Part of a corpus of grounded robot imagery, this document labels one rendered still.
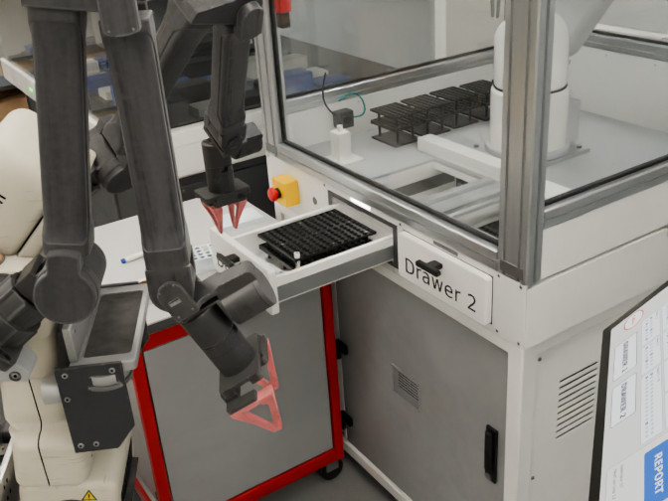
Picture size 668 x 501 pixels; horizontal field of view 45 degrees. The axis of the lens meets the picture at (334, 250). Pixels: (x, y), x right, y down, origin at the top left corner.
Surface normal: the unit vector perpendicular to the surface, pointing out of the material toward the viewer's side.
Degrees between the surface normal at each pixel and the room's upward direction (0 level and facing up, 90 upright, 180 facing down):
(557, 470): 90
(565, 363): 90
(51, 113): 89
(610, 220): 90
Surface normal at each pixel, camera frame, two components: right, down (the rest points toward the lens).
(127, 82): 0.06, 0.44
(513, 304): -0.83, 0.29
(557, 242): 0.55, 0.34
